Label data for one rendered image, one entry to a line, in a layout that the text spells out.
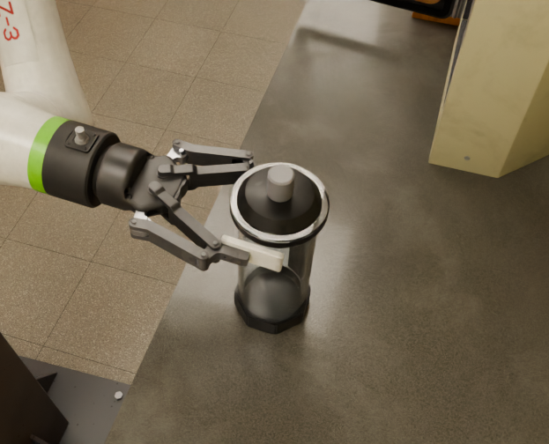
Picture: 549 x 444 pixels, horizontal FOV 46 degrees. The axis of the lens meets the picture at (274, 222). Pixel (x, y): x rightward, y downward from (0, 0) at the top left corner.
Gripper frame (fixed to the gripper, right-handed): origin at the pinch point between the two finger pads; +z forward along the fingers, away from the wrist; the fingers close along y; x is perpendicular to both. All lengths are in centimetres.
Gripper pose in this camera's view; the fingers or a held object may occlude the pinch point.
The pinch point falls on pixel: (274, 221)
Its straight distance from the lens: 72.5
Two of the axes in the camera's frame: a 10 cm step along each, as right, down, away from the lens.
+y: 2.9, -7.7, 5.7
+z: 9.5, 2.9, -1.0
